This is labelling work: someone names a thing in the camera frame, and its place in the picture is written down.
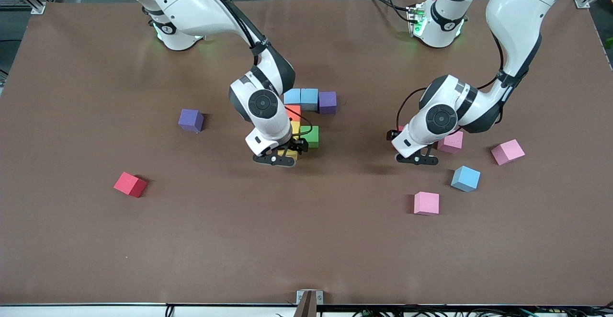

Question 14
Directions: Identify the purple foam cube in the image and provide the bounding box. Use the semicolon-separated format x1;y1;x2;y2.
178;109;205;133
318;91;338;115

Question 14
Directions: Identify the green foam cube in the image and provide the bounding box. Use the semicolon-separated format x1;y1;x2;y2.
300;126;319;148

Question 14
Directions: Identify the pink foam cube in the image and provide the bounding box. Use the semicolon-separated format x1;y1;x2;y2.
413;191;440;216
490;139;526;166
437;131;464;154

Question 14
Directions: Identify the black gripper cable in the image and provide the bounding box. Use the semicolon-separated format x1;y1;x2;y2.
397;86;428;133

